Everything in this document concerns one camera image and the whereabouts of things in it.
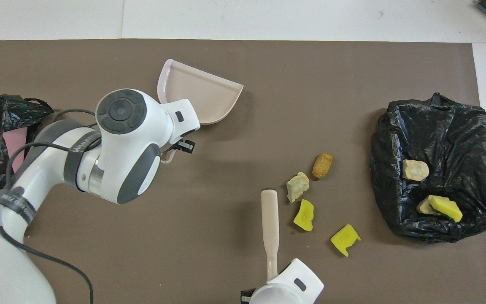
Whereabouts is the yellow sponge wedge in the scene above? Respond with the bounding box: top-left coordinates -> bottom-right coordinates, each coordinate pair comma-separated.
429,195 -> 464,223

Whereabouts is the beige plastic dustpan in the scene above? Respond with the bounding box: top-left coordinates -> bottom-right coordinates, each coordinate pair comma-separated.
157,59 -> 244,163

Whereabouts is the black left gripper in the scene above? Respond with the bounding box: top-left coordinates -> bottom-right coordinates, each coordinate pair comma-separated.
169,137 -> 196,153

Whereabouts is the beige brush with black bristles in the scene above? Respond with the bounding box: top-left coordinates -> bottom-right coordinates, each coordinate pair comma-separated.
261,188 -> 280,281

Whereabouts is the curved yellow sponge piece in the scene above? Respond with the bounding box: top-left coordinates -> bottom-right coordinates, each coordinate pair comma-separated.
293,199 -> 314,232

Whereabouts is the brown table mat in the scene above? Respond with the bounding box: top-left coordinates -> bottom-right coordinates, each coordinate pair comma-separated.
0,39 -> 486,304

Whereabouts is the notched yellow sponge piece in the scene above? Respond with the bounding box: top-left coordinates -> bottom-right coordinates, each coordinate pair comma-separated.
331,224 -> 361,257

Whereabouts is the brown bread roll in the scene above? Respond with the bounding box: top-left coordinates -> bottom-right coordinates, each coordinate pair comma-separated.
312,153 -> 335,179

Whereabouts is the striped croissant toy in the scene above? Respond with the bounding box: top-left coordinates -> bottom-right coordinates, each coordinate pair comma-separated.
416,195 -> 442,217

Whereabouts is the black bag lined bin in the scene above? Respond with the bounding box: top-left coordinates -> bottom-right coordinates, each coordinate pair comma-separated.
370,92 -> 486,244

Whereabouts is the pale bread slice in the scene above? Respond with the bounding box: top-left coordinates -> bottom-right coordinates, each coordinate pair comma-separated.
402,159 -> 430,182

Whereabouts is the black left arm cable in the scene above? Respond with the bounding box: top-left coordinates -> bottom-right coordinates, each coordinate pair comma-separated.
0,109 -> 100,304

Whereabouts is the pink plastic bin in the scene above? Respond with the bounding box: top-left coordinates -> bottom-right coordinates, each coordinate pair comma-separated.
3,127 -> 28,174

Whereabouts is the pale crumbly bread chunk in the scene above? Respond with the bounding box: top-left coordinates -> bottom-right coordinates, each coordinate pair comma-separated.
286,171 -> 311,203

